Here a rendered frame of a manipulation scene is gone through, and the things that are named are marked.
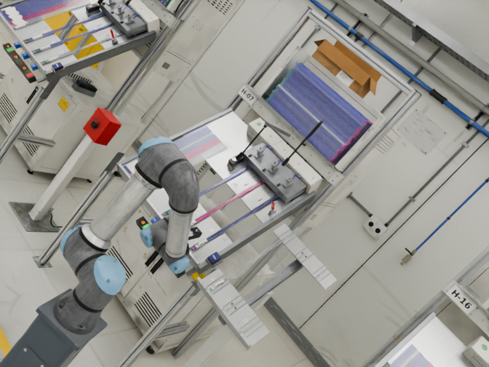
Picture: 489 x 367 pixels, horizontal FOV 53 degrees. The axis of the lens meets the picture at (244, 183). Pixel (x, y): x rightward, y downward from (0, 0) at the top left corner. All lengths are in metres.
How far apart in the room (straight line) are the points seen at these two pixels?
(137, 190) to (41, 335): 0.56
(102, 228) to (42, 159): 1.79
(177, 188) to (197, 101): 3.24
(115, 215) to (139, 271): 1.16
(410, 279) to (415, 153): 0.93
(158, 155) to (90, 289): 0.47
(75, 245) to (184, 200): 0.41
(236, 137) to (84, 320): 1.33
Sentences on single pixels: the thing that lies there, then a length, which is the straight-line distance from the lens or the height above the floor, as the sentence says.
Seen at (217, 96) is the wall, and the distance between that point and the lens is 4.61.
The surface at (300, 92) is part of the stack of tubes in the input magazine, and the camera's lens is 2.55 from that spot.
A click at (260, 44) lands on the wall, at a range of 4.55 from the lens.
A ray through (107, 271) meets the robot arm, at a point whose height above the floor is 0.78.
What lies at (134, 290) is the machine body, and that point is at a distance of 2.80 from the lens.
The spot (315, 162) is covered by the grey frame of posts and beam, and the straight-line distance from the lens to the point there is 2.48.
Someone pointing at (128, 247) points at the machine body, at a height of 0.30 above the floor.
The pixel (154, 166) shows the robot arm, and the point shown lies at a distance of 1.55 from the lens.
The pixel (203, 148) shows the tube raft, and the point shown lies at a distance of 2.54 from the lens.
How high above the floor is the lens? 1.62
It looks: 14 degrees down
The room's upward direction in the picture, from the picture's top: 41 degrees clockwise
